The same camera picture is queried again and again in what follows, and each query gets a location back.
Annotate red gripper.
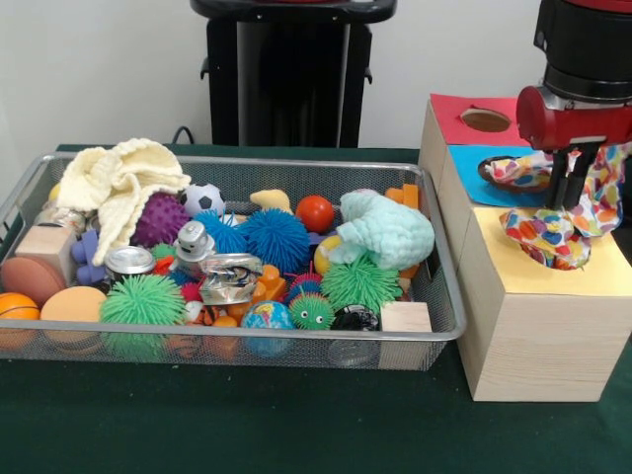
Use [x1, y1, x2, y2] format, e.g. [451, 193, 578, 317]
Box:
[515, 85, 632, 208]

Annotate large polka dot cloth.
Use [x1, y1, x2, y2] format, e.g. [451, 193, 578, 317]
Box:
[486, 140, 632, 272]

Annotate wooden box with three holes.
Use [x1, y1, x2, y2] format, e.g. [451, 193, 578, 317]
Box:
[418, 93, 632, 404]

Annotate mint green knitted cloth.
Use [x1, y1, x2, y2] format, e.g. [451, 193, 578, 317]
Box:
[328, 190, 436, 272]

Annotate small wooden block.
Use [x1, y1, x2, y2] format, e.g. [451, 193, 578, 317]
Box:
[379, 301, 434, 333]

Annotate red orange ball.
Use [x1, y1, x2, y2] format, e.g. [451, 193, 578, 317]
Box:
[295, 195, 336, 234]

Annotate rainbow spiky caterpillar toy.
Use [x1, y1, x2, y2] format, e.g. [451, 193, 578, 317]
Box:
[285, 274, 335, 331]

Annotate blue spiky ball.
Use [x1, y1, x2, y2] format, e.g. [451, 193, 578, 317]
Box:
[239, 206, 312, 262]

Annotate globe print ball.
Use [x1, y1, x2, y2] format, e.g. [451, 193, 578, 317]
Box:
[240, 299, 296, 331]

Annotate small soccer ball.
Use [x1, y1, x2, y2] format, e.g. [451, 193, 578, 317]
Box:
[178, 183, 227, 218]

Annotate dark green tablecloth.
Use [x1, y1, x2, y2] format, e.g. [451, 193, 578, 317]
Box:
[0, 142, 632, 474]

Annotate purple knobbly ball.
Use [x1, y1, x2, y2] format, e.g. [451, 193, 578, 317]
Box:
[130, 191, 192, 249]

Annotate green spiky ball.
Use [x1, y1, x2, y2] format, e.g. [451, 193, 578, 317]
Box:
[100, 274, 188, 327]

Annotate pale yellow knitted cloth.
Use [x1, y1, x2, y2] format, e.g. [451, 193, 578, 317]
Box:
[56, 137, 193, 268]

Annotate wire mesh bin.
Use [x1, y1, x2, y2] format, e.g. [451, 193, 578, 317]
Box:
[0, 151, 468, 369]

